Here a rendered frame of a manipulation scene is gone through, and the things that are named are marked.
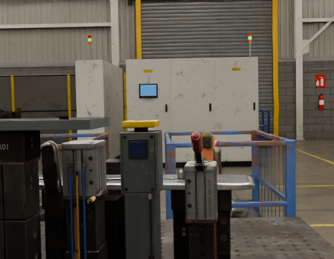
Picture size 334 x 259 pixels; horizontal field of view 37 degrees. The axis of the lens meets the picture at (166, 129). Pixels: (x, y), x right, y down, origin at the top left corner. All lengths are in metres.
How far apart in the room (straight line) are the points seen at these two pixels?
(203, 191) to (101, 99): 8.18
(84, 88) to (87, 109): 0.38
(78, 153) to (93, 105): 8.14
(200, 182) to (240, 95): 8.23
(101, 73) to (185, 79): 1.53
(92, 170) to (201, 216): 0.25
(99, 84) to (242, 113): 2.65
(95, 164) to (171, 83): 8.11
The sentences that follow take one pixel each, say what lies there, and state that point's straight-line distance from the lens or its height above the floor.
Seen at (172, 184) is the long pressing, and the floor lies 1.00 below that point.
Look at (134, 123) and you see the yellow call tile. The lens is 0.90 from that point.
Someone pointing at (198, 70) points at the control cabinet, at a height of 1.77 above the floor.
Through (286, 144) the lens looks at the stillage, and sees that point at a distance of 3.19.
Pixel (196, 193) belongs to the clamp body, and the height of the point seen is 1.00.
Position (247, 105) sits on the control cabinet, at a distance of 9.29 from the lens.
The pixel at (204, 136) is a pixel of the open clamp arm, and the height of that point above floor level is 1.10.
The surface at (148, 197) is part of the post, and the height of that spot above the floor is 1.02.
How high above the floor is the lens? 1.19
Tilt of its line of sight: 3 degrees down
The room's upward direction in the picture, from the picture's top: 1 degrees counter-clockwise
